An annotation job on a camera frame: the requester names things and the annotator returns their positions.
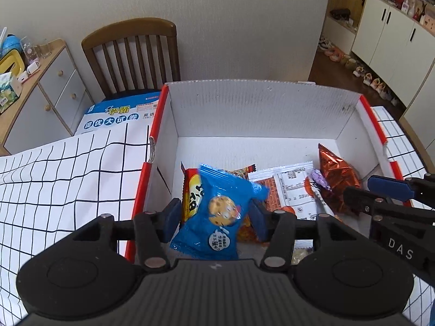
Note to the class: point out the blue workbook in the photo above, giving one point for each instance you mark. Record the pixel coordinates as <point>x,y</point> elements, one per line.
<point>108,119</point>

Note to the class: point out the yellow container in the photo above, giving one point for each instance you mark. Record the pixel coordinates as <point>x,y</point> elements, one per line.
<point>12,61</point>

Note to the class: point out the white cabinet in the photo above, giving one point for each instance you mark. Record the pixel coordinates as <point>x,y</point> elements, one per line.
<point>390,37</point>

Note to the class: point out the white charger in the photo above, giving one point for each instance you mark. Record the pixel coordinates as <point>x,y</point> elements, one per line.
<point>22,77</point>

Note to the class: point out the blue cookie packet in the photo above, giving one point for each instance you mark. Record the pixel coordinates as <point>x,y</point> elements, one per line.
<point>217,210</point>

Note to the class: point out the red cardboard box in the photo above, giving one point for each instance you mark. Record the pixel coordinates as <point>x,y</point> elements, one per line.
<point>255,115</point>

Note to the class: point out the orange red snack packet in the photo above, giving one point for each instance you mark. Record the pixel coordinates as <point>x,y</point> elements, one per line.
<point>190,193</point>

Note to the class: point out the white orange snack packet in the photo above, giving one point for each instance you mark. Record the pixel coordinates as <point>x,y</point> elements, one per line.
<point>292,186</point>

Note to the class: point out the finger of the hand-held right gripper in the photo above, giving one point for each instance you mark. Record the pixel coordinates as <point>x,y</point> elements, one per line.
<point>356,198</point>
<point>387,186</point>

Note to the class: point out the small drinking glass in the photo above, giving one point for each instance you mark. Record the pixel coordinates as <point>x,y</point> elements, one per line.
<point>46,51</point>

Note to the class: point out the wooden chair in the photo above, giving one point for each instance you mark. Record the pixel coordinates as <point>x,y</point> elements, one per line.
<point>129,29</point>

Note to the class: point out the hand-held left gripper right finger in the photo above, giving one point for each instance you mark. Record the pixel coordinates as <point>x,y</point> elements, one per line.
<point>258,220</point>

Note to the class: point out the clear plastic cup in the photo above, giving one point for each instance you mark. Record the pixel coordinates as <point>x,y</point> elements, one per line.
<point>29,49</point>

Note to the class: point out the grey drawer cabinet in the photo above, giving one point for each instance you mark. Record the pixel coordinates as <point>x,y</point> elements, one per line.
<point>51,88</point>

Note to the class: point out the purple candy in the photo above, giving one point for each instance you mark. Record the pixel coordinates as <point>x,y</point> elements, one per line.
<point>319,178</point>

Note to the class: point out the copper foil snack packet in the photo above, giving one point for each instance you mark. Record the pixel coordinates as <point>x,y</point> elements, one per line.
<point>336,176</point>

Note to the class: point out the row of shoes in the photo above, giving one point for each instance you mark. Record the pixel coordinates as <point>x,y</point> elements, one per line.
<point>360,69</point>

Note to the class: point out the blue round toy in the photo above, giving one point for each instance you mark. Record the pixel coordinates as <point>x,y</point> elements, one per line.
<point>10,42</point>

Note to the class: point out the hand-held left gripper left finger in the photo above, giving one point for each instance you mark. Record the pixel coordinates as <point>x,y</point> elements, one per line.
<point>171,219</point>

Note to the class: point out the floral tissue box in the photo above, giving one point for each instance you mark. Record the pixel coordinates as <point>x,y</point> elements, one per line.
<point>6,91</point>

